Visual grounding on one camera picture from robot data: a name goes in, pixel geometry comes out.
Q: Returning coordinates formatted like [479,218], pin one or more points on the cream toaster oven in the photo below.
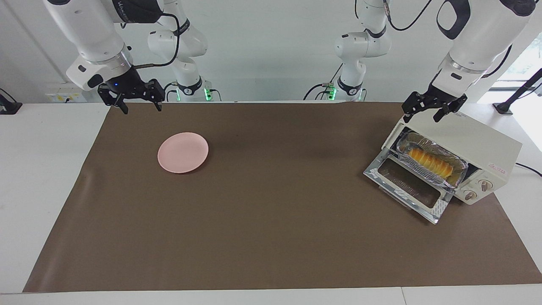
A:
[474,142]

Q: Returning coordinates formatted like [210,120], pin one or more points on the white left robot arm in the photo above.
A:
[482,38]

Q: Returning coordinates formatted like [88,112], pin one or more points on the white wall socket box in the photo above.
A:
[67,92]

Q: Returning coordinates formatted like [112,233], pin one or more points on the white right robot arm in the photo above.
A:
[91,31]

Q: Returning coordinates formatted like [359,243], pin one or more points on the black clamp mount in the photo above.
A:
[7,106]

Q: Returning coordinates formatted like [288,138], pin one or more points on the brown table mat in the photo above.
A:
[271,228]

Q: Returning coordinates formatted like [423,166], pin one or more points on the pink round plate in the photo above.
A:
[183,152]

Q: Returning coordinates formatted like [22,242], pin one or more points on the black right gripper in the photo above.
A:
[127,87]

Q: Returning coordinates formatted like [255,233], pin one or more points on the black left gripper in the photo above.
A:
[436,101]

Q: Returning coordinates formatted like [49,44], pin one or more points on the yellow sliced bread loaf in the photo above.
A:
[430,162]

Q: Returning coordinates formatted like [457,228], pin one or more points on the aluminium foil tray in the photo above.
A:
[417,137]

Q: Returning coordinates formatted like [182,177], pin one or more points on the black camera stand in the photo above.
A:
[518,93]

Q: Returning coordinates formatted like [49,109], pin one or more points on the glass oven door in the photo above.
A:
[381,180]

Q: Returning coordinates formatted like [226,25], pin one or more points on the cream oven knob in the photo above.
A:
[470,195]
[484,184]

